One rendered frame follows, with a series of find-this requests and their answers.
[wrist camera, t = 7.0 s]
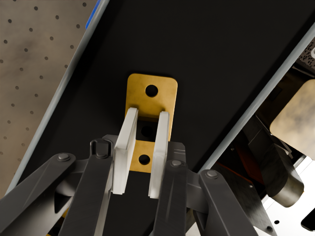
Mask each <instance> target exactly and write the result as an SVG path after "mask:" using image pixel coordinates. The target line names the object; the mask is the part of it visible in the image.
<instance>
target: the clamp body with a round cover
mask: <svg viewBox="0 0 315 236"><path fill-rule="evenodd" d="M255 115H256V116H257V117H258V118H259V119H260V120H261V122H262V123H263V124H264V125H265V127H266V128H267V129H268V130H269V134H271V135H274V136H275V137H277V138H279V139H280V140H282V141H283V142H285V143H286V144H288V145H290V146H291V147H293V148H294V149H296V150H298V151H300V152H301V153H303V154H304V155H306V156H307V157H309V158H310V159H311V160H312V161H315V77H314V78H313V77H311V76H309V75H307V74H305V73H303V72H301V71H299V70H297V69H294V68H292V67H290V68H289V70H288V71H287V72H286V73H285V75H284V76H283V77H282V79H281V80H280V81H279V82H278V84H277V85H276V86H275V87H274V89H273V90H272V91H271V92H270V94H269V95H268V96H267V97H266V99H265V100H264V101H263V103H262V104H261V105H260V106H259V108H258V109H257V110H256V111H255Z"/></svg>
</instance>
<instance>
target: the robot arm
mask: <svg viewBox="0 0 315 236"><path fill-rule="evenodd" d="M137 119H138V110H137V108H130V109H128V111H127V115H126V117H125V120H124V123H123V126H122V128H121V131H120V134H119V136H117V135H108V134H107V135H106V136H104V137H103V138H102V139H94V140H92V141H91V142H90V156H89V159H85V160H76V157H75V156H74V155H73V154H70V153H59V154H56V155H54V156H53V157H51V158H50V159H49V160H48V161H46V162H45V163H44V164H43V165H41V166H40V167H39V168H38V169H37V170H35V171H34V172H33V173H32V174H30V175H29V176H28V177H27V178H26V179H24V180H23V181H22V182H21V183H20V184H19V185H17V186H16V187H15V188H14V189H13V190H11V191H10V192H9V193H8V194H6V195H5V196H4V197H3V198H1V199H0V236H46V235H47V233H48V232H49V231H50V230H51V228H52V227H53V226H54V225H55V223H56V222H57V221H58V220H59V218H60V217H61V216H62V215H63V214H64V212H65V211H66V210H67V209H68V207H69V209H68V211H67V214H66V217H65V219H64V222H63V224H62V226H61V229H60V231H59V234H58V236H102V234H103V229H104V224H105V219H106V214H107V209H108V205H109V200H110V195H111V192H113V193H114V194H122V193H124V191H125V187H126V183H127V178H128V173H129V168H130V164H131V160H132V155H133V151H134V147H135V136H136V125H137ZM169 120H170V114H169V112H166V111H162V112H161V113H160V116H159V122H158V128H157V135H156V141H155V147H154V153H153V160H152V168H151V176H150V187H149V195H148V196H150V198H154V199H159V200H158V205H157V212H156V217H155V222H154V228H153V232H152V236H186V213H187V207H188V208H191V209H193V215H194V218H195V221H196V224H197V227H198V230H199V232H200V235H201V236H259V235H258V233H257V231H256V230H255V228H254V226H253V225H252V223H251V221H250V220H249V218H248V217H247V215H246V213H245V212H244V210H243V208H242V207H241V205H240V203H239V202H238V200H237V198H236V197H235V195H234V193H233V192H232V190H231V188H230V186H229V185H228V183H227V182H226V180H225V178H224V177H223V175H222V174H221V173H219V172H217V171H216V170H209V169H207V170H202V171H201V172H200V174H197V173H194V172H192V171H190V170H189V169H188V165H187V164H186V154H185V146H184V145H183V144H182V143H180V142H172V141H168V133H169ZM111 189H112V190H111Z"/></svg>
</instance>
